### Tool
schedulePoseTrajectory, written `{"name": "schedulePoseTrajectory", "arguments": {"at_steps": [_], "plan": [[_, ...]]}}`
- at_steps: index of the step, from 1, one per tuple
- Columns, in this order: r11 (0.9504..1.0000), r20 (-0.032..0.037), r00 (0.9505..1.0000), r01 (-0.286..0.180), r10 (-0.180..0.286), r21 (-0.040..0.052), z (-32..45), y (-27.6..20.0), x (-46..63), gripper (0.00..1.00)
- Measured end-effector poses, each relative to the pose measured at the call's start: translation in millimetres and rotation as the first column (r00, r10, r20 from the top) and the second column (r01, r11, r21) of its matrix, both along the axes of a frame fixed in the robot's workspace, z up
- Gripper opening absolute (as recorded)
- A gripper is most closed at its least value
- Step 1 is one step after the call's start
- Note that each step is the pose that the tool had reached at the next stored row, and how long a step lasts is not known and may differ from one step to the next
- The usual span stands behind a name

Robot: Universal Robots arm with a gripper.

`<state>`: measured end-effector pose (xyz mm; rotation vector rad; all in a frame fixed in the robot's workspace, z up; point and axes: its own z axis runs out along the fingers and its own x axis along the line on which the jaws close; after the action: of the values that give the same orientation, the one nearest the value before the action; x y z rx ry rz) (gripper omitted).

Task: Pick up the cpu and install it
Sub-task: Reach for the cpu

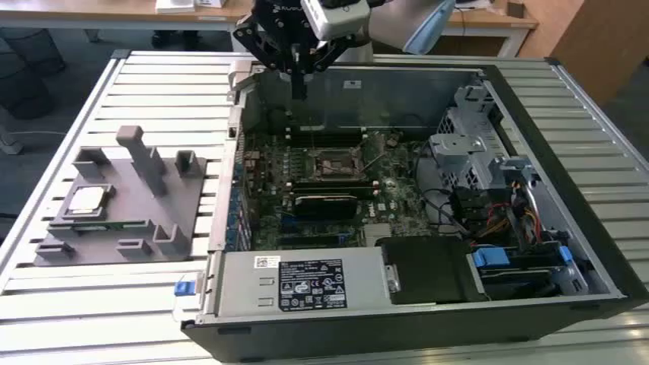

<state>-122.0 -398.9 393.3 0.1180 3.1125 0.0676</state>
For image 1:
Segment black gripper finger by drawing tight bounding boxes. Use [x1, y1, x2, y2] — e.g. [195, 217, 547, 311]
[300, 33, 358, 101]
[231, 14, 303, 101]

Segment metal socket cover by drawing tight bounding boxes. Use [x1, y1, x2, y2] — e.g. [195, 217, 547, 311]
[354, 131, 372, 172]

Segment metal locking lever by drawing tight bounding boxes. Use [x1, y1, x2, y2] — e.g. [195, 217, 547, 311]
[363, 132, 406, 170]

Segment silver CPU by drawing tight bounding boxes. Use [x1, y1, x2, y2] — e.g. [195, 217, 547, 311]
[67, 185, 113, 214]

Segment CPU socket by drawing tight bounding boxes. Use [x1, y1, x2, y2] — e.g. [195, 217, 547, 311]
[312, 148, 367, 182]

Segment black RAM slot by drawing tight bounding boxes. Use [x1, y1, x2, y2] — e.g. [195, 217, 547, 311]
[285, 133, 368, 148]
[285, 125, 367, 136]

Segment silver metal drive cage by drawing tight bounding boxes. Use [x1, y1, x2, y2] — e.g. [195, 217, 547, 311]
[427, 84, 515, 192]

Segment black installed RAM stick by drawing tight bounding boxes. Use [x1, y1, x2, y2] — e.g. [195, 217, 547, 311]
[292, 188, 380, 199]

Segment green motherboard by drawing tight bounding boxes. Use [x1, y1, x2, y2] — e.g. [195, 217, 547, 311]
[237, 129, 432, 252]

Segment black graphics card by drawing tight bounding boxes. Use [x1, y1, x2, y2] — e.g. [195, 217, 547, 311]
[291, 193, 359, 222]

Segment silver heat sink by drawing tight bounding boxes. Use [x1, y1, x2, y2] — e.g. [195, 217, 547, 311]
[363, 223, 396, 245]

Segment grey parts rack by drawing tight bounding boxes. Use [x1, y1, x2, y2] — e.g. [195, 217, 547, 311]
[33, 125, 211, 268]

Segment wooden cabinet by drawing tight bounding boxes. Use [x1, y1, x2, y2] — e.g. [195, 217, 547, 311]
[550, 0, 649, 110]

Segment white stand foot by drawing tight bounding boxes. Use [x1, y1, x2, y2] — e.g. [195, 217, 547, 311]
[0, 125, 25, 156]

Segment green RAM stick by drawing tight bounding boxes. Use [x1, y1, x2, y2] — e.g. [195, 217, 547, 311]
[75, 221, 150, 232]

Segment black plastic shroud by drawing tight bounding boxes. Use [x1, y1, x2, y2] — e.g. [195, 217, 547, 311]
[380, 235, 490, 306]

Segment blue disk carrier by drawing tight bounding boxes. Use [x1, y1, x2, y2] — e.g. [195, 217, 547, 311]
[470, 245, 512, 271]

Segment silver power supply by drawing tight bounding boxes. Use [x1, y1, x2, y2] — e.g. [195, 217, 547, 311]
[201, 246, 396, 319]

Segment black disk drive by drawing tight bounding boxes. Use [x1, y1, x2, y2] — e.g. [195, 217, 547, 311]
[479, 268, 563, 300]

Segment black PC case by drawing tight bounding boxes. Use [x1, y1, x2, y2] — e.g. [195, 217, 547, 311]
[181, 59, 649, 364]

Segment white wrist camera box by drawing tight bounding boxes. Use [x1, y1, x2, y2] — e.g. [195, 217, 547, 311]
[300, 0, 375, 40]

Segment wooden desk white frame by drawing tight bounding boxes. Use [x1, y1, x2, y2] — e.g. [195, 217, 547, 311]
[229, 0, 540, 58]
[0, 0, 237, 43]

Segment black wire waste bin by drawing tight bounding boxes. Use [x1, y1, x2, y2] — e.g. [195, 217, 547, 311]
[0, 27, 67, 77]
[0, 70, 57, 121]

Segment orange yellow wire bundle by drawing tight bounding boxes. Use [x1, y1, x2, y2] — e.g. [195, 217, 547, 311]
[522, 211, 540, 239]

